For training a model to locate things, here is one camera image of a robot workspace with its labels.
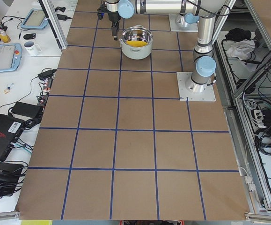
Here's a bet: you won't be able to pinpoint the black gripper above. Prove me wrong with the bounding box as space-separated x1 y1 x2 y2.
97 0 121 41

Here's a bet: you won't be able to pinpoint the yellow corn cob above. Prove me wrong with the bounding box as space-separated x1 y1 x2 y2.
126 40 148 47

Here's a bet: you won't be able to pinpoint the pale green electric pot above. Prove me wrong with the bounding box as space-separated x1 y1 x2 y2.
120 25 153 60

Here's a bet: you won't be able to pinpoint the far blue teach pendant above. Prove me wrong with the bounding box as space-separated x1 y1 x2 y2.
21 8 48 30

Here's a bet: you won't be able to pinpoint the blue teach pendant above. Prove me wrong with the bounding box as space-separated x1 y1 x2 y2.
0 43 22 73
21 8 48 30

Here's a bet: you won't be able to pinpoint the white mug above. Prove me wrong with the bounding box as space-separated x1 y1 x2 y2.
24 41 42 56

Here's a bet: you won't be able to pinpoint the black round mouse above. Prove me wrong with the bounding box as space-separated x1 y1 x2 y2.
23 33 36 40

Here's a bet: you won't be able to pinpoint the yellow bottle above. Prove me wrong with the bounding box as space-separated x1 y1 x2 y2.
0 27 11 43

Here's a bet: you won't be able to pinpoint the near blue teach pendant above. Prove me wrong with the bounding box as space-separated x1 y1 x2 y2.
0 43 22 73

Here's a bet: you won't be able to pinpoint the black power adapter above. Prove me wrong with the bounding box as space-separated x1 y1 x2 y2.
11 102 43 118

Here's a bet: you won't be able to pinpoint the black cloth heap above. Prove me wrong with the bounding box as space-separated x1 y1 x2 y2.
225 28 251 42

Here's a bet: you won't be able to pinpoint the white crumpled cloth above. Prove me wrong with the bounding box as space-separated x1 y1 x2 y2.
226 40 256 60

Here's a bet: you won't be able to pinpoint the black laptop computer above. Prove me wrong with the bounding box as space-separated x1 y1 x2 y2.
0 114 25 161

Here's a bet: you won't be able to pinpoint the white power strip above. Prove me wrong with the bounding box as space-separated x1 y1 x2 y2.
253 109 266 128

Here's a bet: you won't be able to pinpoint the aluminium frame post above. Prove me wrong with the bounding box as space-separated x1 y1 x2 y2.
39 0 68 51

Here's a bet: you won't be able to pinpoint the coiled black cables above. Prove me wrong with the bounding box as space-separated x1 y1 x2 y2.
254 127 271 157

